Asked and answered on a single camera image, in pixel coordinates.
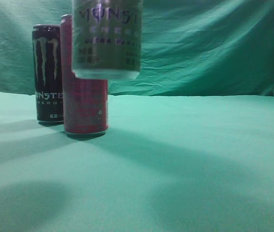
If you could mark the green tablecloth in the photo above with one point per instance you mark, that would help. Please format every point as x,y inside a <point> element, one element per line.
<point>166,164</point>

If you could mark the pink Monster energy can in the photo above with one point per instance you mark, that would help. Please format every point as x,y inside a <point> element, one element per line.
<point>84,100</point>

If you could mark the green Monster Ultra can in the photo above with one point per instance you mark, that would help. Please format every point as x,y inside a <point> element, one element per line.
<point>106,39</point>

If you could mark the green backdrop cloth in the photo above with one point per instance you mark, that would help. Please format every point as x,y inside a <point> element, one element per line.
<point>189,47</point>

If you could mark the black Monster energy can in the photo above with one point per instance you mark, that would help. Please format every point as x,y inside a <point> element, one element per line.
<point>46,45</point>

